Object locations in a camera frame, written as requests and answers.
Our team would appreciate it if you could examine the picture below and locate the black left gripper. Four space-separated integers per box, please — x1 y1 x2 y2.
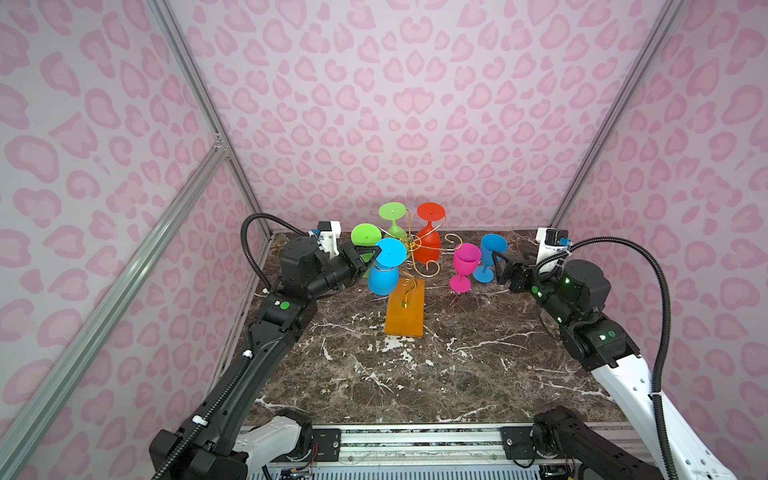
306 242 380 302

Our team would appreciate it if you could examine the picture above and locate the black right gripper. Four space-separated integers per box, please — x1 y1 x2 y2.
490 247 577 328

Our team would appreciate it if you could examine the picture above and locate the green wine glass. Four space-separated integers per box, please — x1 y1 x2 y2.
379 202 410 252
351 223 382 279

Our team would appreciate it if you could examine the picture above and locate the blue front wine glass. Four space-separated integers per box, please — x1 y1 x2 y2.
368 238 407 296

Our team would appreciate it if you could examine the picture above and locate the blue wine glass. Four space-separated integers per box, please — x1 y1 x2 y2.
473 234 508 284
368 238 407 296

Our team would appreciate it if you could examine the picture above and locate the magenta wine glass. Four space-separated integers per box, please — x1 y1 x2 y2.
450 243 482 294

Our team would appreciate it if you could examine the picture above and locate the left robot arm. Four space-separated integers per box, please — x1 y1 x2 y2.
149 236 381 479

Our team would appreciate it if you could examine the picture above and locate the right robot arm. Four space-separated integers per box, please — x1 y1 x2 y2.
492 251 735 479

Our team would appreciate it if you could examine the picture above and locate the red wine glass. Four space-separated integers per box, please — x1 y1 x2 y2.
413 202 446 264

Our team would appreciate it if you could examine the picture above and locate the orange wooden rack base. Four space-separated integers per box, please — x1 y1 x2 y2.
384 278 425 337

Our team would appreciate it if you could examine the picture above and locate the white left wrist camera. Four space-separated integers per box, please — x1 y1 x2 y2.
309 220 342 258

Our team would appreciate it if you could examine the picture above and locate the gold wire glass rack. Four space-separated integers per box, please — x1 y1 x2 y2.
399 202 464 278

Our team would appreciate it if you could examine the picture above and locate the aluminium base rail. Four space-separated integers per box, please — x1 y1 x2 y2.
158 422 688 480

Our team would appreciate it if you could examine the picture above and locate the aluminium frame post right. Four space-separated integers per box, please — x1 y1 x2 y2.
549 0 689 228

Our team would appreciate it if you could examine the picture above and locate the aluminium frame post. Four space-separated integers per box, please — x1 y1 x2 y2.
146 0 262 213
549 0 689 228

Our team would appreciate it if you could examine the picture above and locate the aluminium frame post left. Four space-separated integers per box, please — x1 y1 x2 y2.
146 0 262 213

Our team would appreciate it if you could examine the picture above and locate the aluminium diagonal frame bar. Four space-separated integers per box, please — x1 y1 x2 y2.
1 147 229 479

